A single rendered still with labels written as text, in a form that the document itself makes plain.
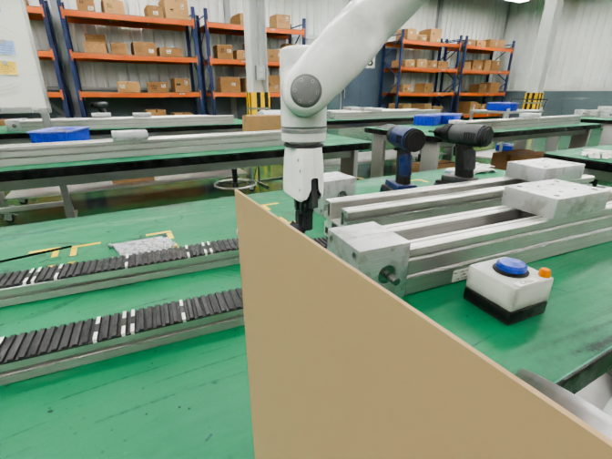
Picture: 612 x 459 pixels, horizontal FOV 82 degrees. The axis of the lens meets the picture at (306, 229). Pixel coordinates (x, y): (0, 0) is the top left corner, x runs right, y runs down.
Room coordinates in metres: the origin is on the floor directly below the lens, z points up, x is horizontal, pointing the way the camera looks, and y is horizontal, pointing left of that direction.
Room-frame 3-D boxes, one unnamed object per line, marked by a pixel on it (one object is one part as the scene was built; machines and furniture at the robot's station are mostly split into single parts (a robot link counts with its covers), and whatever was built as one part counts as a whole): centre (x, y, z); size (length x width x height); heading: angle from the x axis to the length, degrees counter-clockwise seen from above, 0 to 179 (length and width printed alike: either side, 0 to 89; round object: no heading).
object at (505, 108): (5.23, -2.85, 0.50); 1.03 x 0.55 x 1.01; 123
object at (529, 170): (0.96, -0.66, 0.87); 0.16 x 0.11 x 0.07; 114
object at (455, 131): (1.09, -0.45, 0.89); 0.20 x 0.08 x 0.22; 35
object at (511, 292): (0.47, -0.30, 0.81); 0.10 x 0.08 x 0.06; 24
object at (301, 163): (0.68, 0.00, 0.95); 0.10 x 0.07 x 0.11; 24
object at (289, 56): (0.67, 0.00, 1.09); 0.09 x 0.08 x 0.13; 2
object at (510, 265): (0.46, -0.30, 0.84); 0.04 x 0.04 x 0.02
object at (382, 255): (0.50, -0.10, 0.83); 0.12 x 0.09 x 0.10; 24
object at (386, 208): (0.86, -0.43, 0.82); 0.80 x 0.10 x 0.09; 114
